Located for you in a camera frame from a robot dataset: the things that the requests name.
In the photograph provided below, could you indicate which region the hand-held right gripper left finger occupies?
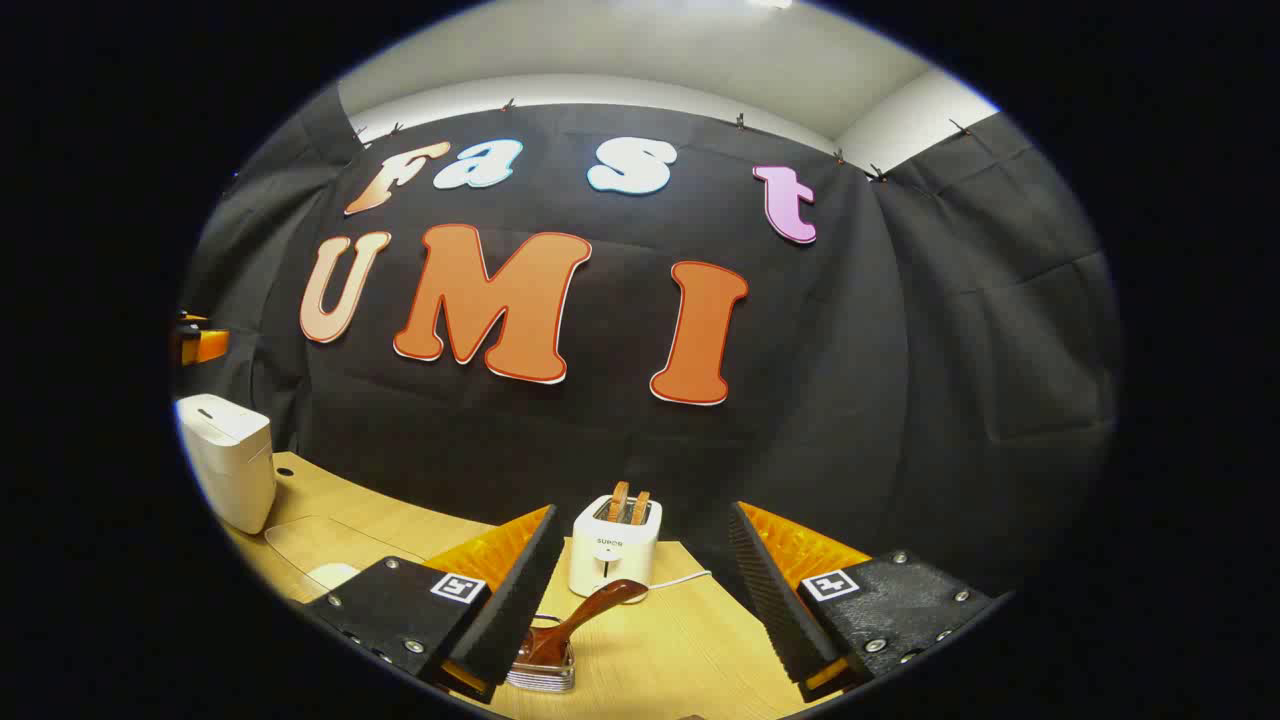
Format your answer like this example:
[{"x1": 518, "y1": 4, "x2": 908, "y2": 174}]
[{"x1": 303, "y1": 504, "x2": 569, "y2": 704}]

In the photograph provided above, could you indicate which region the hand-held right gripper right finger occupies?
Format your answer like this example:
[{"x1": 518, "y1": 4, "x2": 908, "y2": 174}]
[{"x1": 727, "y1": 500, "x2": 996, "y2": 703}]

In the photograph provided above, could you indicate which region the brown wooden spoon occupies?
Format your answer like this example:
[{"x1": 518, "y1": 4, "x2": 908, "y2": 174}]
[{"x1": 520, "y1": 578, "x2": 649, "y2": 669}]

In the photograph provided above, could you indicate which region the white rice cooker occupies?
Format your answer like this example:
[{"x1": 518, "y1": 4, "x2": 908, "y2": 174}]
[{"x1": 176, "y1": 393, "x2": 277, "y2": 536}]

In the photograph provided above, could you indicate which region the white toaster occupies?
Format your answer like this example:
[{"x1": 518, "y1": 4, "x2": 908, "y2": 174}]
[{"x1": 568, "y1": 494, "x2": 664, "y2": 599}]

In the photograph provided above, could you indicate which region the clear plastic container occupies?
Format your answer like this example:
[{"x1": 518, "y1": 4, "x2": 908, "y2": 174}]
[{"x1": 263, "y1": 515, "x2": 426, "y2": 601}]

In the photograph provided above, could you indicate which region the black backdrop cloth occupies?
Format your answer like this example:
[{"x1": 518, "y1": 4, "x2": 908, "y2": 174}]
[{"x1": 175, "y1": 85, "x2": 1121, "y2": 601}]

